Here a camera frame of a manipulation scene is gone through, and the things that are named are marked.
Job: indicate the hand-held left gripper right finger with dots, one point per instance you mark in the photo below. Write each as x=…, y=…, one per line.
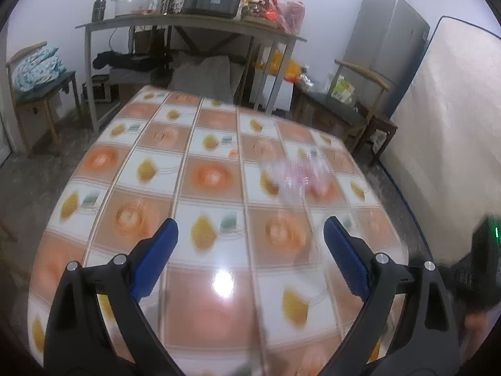
x=346, y=258

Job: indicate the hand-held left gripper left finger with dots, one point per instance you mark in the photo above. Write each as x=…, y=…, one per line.
x=156, y=258

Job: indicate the clear pink plastic wrapper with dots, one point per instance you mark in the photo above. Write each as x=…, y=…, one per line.
x=301, y=176

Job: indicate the tile pattern tablecloth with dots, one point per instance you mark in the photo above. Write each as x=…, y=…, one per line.
x=156, y=188

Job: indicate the small orange peel scrap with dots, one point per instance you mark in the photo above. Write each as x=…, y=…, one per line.
x=233, y=154

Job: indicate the white mattress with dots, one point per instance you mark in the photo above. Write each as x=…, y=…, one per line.
x=450, y=125

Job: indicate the wooden armchair with dark seat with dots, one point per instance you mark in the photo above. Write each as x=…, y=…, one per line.
x=332, y=105

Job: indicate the green white carton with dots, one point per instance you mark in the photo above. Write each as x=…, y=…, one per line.
x=343, y=90

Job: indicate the grey cloth bundle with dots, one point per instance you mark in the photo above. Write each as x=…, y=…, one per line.
x=207, y=78

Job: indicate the white door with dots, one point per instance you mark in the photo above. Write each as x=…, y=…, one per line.
x=4, y=137

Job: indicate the wooden chair with cushion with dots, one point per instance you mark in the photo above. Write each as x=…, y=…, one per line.
x=39, y=100

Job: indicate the yellow bag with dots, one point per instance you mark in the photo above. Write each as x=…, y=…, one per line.
x=287, y=68

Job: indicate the black bag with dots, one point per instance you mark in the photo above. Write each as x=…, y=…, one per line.
x=125, y=62

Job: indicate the brown cardboard box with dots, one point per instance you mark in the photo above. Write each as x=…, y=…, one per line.
x=146, y=41

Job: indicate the grey refrigerator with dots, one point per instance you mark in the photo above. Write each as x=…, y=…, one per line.
x=383, y=39

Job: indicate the floral cloth bundle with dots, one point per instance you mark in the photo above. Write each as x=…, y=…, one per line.
x=37, y=68

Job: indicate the grey side table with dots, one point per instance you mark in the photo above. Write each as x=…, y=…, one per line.
x=195, y=21

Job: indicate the glass bowl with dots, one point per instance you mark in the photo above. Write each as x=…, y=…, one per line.
x=133, y=6

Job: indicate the steel water bottle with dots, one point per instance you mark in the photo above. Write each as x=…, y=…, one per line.
x=100, y=8

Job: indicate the pile of snack bags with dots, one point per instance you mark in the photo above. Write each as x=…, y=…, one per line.
x=274, y=9

